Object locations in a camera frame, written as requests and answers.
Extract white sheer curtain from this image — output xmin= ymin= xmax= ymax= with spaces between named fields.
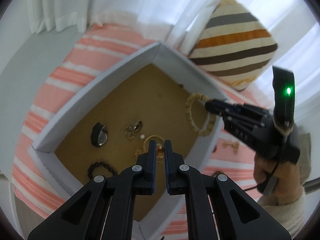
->
xmin=165 ymin=0 xmax=320 ymax=130
xmin=26 ymin=0 xmax=180 ymax=34

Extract person's right forearm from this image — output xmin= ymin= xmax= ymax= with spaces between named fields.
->
xmin=259 ymin=187 xmax=308 ymax=235

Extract striped brown orange pillow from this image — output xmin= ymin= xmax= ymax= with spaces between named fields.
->
xmin=187 ymin=0 xmax=278 ymax=93

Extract person's right hand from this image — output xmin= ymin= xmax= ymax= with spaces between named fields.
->
xmin=253 ymin=152 xmax=304 ymax=205

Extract beige wooden block bracelet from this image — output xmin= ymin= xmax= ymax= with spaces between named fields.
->
xmin=185 ymin=93 xmax=217 ymax=137

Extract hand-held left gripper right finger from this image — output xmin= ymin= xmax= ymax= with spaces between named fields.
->
xmin=164 ymin=140 xmax=293 ymax=240

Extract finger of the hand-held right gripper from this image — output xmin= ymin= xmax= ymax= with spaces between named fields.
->
xmin=205 ymin=107 xmax=267 ymax=133
xmin=204 ymin=99 xmax=270 ymax=118

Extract gold pendant ring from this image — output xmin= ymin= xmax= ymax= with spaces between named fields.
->
xmin=134 ymin=142 xmax=166 ymax=159

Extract pink white striped blanket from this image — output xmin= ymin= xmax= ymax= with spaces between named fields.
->
xmin=11 ymin=10 xmax=275 ymax=240

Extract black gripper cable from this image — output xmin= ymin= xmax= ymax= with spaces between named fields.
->
xmin=244 ymin=127 xmax=288 ymax=192

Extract white jewellery box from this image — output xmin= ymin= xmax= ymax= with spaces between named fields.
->
xmin=28 ymin=42 xmax=227 ymax=239

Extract metal rail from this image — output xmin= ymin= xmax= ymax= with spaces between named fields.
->
xmin=302 ymin=179 xmax=320 ymax=194

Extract dark round bead bracelet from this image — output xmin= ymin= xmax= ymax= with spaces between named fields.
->
xmin=87 ymin=161 xmax=118 ymax=179

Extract silver jewelry piece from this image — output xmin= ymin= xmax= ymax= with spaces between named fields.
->
xmin=125 ymin=120 xmax=145 ymax=140

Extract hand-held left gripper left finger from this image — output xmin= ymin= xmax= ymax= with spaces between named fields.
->
xmin=27 ymin=140 xmax=157 ymax=240

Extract gold bangle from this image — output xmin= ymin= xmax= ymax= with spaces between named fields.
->
xmin=143 ymin=134 xmax=167 ymax=155

